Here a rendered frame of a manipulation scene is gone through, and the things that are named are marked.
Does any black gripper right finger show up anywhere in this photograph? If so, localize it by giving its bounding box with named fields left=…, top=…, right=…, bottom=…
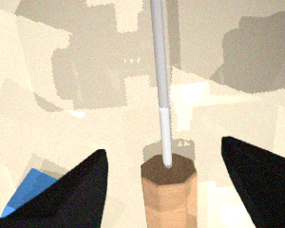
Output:
left=220, top=136, right=285, bottom=228

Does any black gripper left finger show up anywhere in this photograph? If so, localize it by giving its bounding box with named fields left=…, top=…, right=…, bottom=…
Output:
left=0, top=149, right=108, bottom=228

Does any blue cube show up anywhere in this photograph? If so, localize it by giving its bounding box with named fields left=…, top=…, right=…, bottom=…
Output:
left=0, top=168, right=57, bottom=218

